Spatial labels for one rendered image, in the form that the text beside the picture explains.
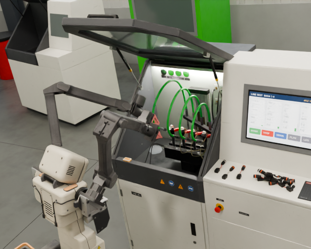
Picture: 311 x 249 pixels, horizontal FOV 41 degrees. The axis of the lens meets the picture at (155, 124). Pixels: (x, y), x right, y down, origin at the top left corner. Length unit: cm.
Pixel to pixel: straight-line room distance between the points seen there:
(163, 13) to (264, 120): 315
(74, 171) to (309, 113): 125
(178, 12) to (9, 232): 310
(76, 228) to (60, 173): 37
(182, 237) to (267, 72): 123
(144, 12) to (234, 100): 321
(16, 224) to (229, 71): 255
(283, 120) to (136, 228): 135
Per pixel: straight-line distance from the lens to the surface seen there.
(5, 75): 808
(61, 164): 207
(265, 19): 636
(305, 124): 234
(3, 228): 414
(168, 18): 529
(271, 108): 237
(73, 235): 231
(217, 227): 261
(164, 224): 287
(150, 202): 282
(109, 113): 181
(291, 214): 232
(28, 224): 407
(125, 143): 284
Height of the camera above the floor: 238
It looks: 27 degrees down
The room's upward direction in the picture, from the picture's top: 9 degrees counter-clockwise
